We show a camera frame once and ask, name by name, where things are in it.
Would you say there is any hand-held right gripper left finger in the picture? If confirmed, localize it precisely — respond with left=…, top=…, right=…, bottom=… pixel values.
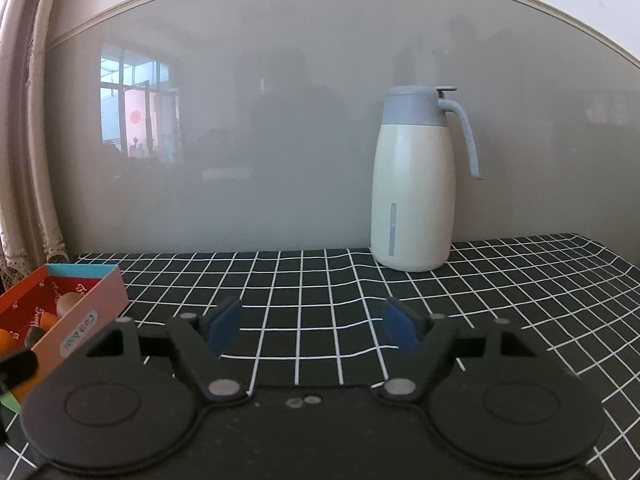
left=82, top=296, right=250, bottom=402

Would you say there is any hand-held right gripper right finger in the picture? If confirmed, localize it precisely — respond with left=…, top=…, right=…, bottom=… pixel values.
left=375, top=297, right=543, bottom=402

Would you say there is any colourful cardboard box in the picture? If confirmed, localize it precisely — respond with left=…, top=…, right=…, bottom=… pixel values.
left=0, top=263, right=130, bottom=409

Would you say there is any beige round fruit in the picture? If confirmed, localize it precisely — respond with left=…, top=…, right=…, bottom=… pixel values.
left=56, top=293, right=84, bottom=317

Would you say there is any white blue thermos jug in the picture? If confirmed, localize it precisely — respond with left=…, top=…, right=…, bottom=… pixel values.
left=370, top=85, right=486, bottom=274

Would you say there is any beige lace-trimmed curtain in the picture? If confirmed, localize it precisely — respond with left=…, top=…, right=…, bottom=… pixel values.
left=0, top=0, right=71, bottom=292

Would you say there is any black white checked tablecloth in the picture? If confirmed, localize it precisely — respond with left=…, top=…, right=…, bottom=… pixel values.
left=0, top=232, right=640, bottom=480

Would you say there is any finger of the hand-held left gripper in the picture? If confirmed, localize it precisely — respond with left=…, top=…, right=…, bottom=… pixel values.
left=0, top=349, right=42, bottom=392

